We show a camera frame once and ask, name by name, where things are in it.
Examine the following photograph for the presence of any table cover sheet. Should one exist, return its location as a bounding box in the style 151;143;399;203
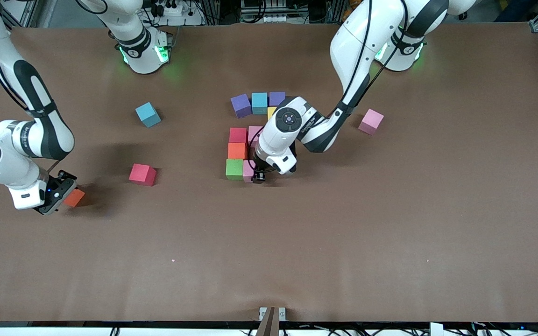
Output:
0;22;538;323

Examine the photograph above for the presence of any blue foam cube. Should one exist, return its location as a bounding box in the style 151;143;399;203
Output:
135;102;162;128
251;92;269;115

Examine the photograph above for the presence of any white electrical box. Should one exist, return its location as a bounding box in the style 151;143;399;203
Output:
240;0;300;24

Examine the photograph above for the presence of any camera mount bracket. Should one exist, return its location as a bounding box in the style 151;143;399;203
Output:
256;306;287;336

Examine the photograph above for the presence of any green foam cube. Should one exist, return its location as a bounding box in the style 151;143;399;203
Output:
225;159;244;181

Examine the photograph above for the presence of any orange foam cube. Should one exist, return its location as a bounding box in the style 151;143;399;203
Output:
63;188;86;208
227;142;248;161

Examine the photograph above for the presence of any white power strip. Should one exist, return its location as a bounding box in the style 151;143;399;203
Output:
150;0;204;26

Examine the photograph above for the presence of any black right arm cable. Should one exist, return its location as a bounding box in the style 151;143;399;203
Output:
0;0;108;175

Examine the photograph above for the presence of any notched pink foam cube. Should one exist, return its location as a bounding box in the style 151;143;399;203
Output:
248;126;265;148

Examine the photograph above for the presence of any dusky pink foam cube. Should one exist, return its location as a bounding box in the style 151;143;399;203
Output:
358;108;385;136

